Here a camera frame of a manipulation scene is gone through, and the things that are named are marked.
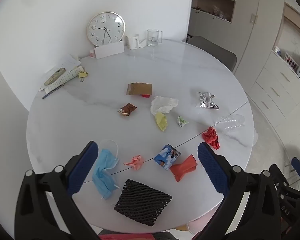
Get blue face mask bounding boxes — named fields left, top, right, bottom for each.
left=92, top=139, right=120, bottom=202

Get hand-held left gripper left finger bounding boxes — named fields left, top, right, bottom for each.
left=14, top=141, right=99, bottom=240

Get clear glass mug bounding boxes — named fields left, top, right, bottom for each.
left=147, top=29, right=163, bottom=47

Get red crumpled paper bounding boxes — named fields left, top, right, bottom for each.
left=202, top=127, right=220, bottom=150

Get crumpled white tissue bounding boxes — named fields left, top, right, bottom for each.
left=150, top=96, right=179, bottom=117

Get clear plastic cup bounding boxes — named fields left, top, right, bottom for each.
left=214, top=114, right=246, bottom=134

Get red cloth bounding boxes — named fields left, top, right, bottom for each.
left=99, top=232, right=165, bottom=240

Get patterned pencil case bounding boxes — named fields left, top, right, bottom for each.
left=44, top=67, right=66, bottom=86

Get round white wall clock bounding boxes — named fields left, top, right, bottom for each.
left=86, top=11, right=126, bottom=47

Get silver foil packet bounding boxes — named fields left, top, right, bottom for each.
left=196, top=91, right=220, bottom=110

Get green-white paper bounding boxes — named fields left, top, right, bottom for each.
left=177, top=116, right=189, bottom=128

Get brown snack wrapper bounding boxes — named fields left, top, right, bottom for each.
left=118, top=102, right=137, bottom=117

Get beige drawer cabinet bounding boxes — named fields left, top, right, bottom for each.
left=251, top=50, right=300, bottom=135

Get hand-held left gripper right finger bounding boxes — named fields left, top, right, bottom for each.
left=195, top=142, right=282, bottom=240

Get pink crumpled paper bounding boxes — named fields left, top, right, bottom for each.
left=124, top=154, right=144, bottom=172

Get white ceramic mug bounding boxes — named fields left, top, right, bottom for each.
left=126, top=33, right=140, bottom=50

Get blue pencil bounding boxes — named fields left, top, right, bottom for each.
left=42, top=84, right=65, bottom=99

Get white paper sheets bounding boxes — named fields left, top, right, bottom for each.
left=54, top=54, right=82, bottom=75

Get orange-red paper bag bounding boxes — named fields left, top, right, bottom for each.
left=169, top=154, right=198, bottom=182

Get tall beige cabinet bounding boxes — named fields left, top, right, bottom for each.
left=190, top=0, right=285, bottom=75

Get grey chair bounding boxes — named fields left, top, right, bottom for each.
left=186, top=36, right=237, bottom=73

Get white folded card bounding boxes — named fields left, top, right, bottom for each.
left=94, top=41, right=125, bottom=59

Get torn brown cardboard piece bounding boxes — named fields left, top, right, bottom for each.
left=126, top=82, right=153, bottom=96

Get spice jar rack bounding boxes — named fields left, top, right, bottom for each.
left=284, top=52, right=297, bottom=70

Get blue printed carton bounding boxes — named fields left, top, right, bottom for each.
left=154, top=144, right=182, bottom=171

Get yellow crumpled wrapper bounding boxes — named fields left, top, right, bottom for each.
left=154, top=112, right=169, bottom=132

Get rolled printed paper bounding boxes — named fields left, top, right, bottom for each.
left=39, top=66, right=84, bottom=94

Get black foam net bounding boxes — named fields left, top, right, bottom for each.
left=114, top=179, right=172, bottom=227

